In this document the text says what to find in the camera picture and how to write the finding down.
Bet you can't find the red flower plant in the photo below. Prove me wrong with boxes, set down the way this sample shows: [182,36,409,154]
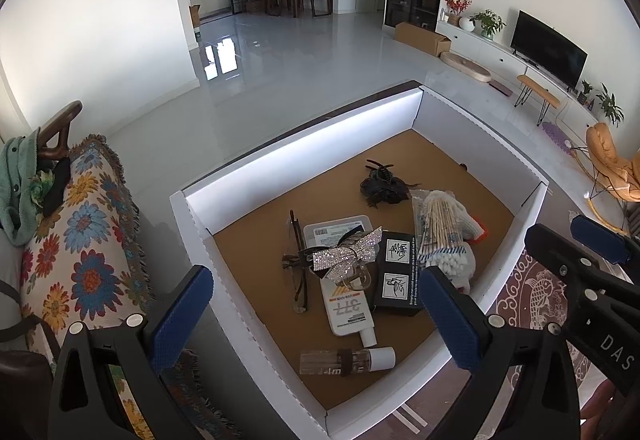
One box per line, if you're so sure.
[442,0,473,26]

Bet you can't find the person's right hand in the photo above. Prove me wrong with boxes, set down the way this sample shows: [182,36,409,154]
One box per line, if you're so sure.
[580,380,621,440]

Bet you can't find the white squeeze tube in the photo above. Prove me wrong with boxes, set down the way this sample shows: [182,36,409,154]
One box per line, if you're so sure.
[320,272,378,347]

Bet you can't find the orange lounge chair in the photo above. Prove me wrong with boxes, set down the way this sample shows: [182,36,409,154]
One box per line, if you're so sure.
[582,122,640,233]

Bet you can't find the wooden bench hairpin legs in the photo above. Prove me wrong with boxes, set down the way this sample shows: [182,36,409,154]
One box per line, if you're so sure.
[515,74,561,126]

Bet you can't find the black box white labels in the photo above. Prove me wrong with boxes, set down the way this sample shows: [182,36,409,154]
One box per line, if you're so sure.
[372,230,426,317]

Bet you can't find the clear bottle white cap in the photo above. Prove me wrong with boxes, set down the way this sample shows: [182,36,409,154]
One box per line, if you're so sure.
[299,346,397,377]

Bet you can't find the bag of cotton swabs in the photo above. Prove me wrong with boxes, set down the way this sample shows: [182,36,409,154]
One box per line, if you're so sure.
[410,189,483,281]

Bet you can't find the purple floor mat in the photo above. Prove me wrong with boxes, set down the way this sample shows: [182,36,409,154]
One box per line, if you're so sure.
[542,121,576,153]

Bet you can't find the clear glasses black frame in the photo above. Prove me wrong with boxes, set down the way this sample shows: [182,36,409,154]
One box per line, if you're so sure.
[281,209,313,316]

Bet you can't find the green cloth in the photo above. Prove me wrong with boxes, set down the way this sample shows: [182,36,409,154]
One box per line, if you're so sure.
[0,130,46,248]

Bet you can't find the black television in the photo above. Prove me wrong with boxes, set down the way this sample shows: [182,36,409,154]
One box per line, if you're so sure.
[510,10,588,91]

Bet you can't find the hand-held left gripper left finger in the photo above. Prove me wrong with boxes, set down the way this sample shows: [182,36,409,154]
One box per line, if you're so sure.
[47,264,215,440]

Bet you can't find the white tv cabinet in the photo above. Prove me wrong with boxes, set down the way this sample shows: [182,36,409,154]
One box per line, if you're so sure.
[435,20,613,141]

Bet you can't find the floral woven blanket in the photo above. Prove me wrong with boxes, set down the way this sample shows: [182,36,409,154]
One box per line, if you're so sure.
[20,135,241,440]

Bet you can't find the round wooden floor board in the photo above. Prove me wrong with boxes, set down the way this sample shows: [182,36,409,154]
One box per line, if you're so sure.
[441,51,493,83]

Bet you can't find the black cloth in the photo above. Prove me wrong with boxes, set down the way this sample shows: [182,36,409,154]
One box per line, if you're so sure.
[42,157,71,216]

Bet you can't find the brown cardboard box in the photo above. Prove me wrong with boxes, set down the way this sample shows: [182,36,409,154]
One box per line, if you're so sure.
[395,21,452,58]

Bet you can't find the clear plastic box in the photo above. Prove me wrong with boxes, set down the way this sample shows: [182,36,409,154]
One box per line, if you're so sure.
[302,215,373,261]

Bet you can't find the dark brown sofa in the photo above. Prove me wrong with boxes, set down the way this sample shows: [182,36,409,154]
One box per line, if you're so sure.
[0,350,53,440]

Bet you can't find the white cardboard container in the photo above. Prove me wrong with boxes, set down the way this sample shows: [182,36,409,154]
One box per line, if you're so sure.
[169,80,550,438]

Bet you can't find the large leafy potted plant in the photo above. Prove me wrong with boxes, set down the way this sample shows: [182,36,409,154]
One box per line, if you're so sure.
[595,84,625,127]

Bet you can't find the green potted plant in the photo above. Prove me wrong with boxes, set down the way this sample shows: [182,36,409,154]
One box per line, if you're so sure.
[470,10,506,41]

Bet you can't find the rhinestone bow hair claw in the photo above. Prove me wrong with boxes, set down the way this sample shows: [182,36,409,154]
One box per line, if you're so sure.
[299,224,385,293]

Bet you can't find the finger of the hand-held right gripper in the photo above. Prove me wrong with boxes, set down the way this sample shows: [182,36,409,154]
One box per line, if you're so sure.
[569,214,640,291]
[524,223,640,336]

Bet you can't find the dark wooden chair back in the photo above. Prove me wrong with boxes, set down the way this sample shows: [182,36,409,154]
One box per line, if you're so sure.
[37,101,83,161]

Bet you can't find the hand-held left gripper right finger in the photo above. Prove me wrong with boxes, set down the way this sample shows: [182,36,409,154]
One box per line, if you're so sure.
[420,265,583,440]

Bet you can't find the black lace hair claw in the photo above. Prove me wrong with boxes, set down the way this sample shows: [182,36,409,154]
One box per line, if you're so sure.
[359,159,423,210]

